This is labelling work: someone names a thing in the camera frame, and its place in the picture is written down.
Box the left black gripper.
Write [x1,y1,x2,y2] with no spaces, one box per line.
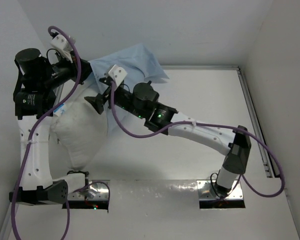
[39,50,95,90]

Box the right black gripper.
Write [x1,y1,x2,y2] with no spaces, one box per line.
[85,81,146,119]

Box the light blue pillowcase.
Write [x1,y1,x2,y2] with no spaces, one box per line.
[86,42,171,137]

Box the white pillow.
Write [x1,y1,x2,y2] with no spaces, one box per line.
[50,96,108,170]

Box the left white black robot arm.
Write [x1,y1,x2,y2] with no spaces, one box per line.
[9,48,92,206]

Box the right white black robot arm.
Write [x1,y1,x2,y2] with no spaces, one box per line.
[84,77,252,198]

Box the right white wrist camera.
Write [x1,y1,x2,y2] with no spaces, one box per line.
[107,64,128,87]

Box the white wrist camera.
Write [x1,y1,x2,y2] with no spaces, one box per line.
[50,34,76,63]
[107,64,128,87]

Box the aluminium table frame rail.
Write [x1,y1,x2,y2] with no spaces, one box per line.
[0,65,288,240]

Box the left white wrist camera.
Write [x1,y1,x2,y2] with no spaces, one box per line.
[50,34,76,63]

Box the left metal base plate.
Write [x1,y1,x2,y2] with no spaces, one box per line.
[67,180,110,201]

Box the metal base plate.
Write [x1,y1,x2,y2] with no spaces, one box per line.
[67,180,110,201]
[196,179,244,201]

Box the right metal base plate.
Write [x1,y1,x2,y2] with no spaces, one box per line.
[196,179,244,201]

